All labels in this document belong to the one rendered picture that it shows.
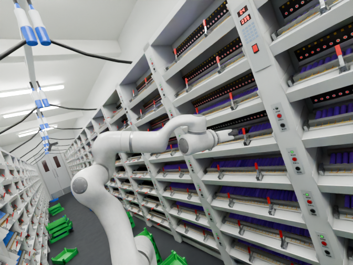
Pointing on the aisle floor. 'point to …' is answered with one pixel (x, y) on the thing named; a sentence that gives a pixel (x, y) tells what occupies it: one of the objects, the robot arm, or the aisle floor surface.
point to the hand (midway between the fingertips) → (231, 133)
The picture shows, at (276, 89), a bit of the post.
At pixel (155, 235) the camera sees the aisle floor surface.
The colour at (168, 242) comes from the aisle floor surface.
